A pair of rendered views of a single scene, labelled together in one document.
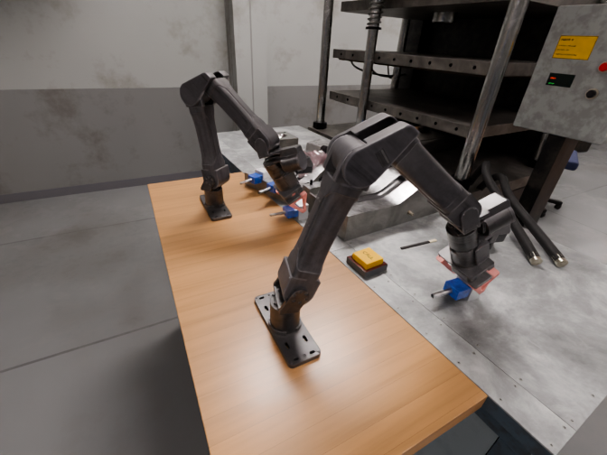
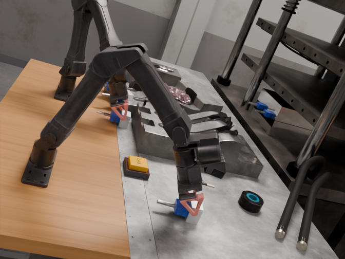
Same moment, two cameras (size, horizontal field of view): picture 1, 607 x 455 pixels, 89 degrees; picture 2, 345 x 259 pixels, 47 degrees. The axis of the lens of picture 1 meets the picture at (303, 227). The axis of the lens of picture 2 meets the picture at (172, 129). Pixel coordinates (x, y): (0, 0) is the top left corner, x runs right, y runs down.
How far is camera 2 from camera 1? 66 cm
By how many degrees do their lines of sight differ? 15
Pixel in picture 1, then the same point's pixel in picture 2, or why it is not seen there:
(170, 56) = not seen: outside the picture
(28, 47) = not seen: outside the picture
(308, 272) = (60, 123)
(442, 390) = (103, 239)
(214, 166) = (74, 58)
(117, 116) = (58, 8)
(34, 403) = not seen: outside the picture
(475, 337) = (163, 236)
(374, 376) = (68, 212)
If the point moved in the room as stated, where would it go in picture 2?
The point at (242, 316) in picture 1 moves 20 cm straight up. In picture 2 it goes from (19, 149) to (32, 89)
